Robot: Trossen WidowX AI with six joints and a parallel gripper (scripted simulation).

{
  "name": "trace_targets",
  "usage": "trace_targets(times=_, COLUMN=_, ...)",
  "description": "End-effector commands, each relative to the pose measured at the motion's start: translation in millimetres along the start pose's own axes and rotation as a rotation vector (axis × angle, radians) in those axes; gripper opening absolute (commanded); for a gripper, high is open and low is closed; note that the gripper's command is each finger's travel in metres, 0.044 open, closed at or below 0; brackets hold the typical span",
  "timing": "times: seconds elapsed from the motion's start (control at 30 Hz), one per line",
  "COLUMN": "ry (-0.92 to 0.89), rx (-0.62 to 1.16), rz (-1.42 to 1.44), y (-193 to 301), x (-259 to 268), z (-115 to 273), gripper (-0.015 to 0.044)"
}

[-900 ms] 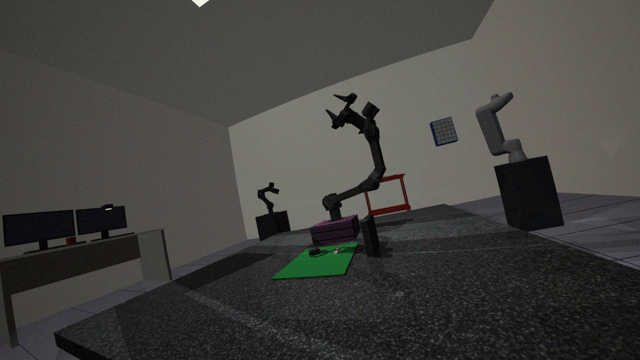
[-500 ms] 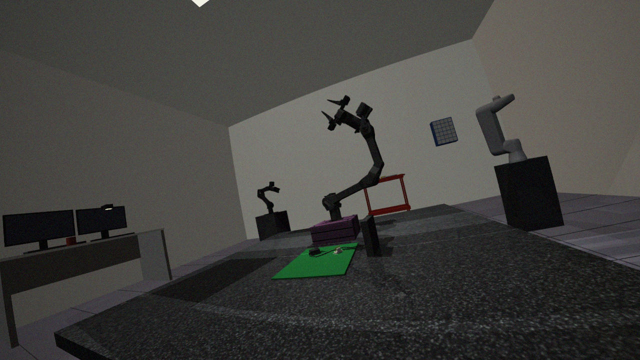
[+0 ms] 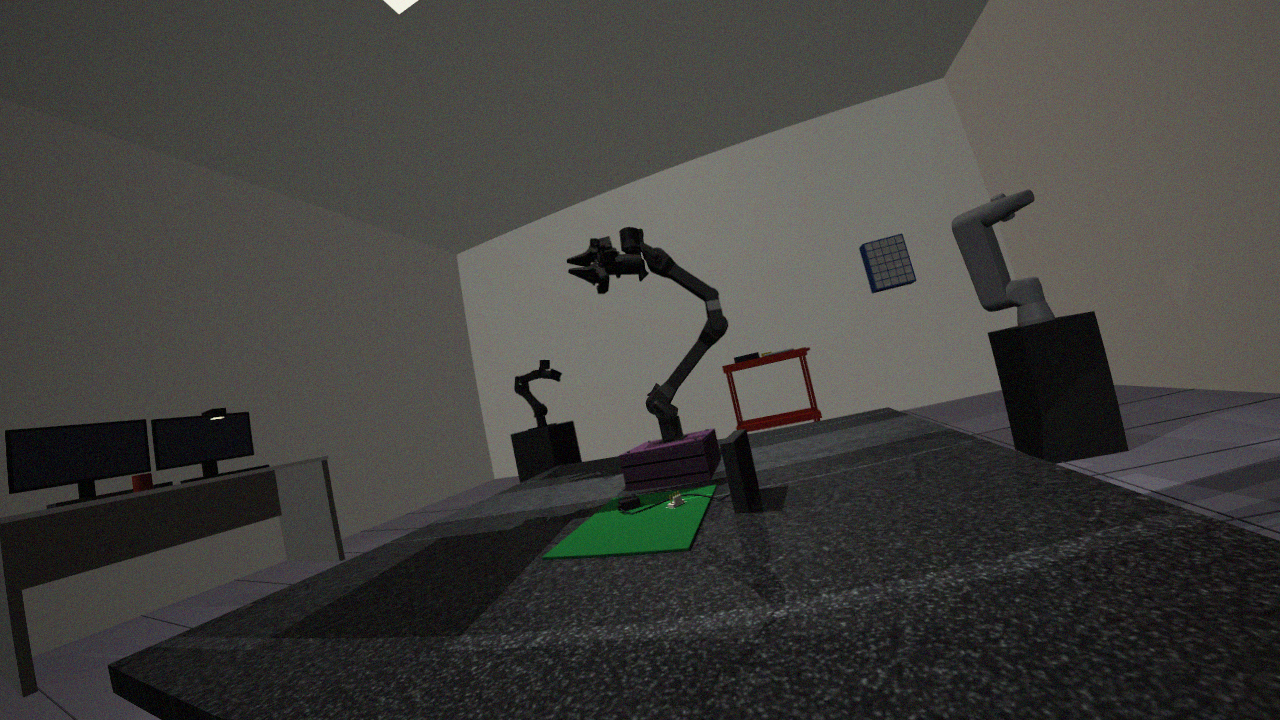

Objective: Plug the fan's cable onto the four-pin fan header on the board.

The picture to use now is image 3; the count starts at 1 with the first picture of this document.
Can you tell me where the green circuit board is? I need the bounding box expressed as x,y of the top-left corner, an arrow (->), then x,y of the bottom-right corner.
541,486 -> 716,560

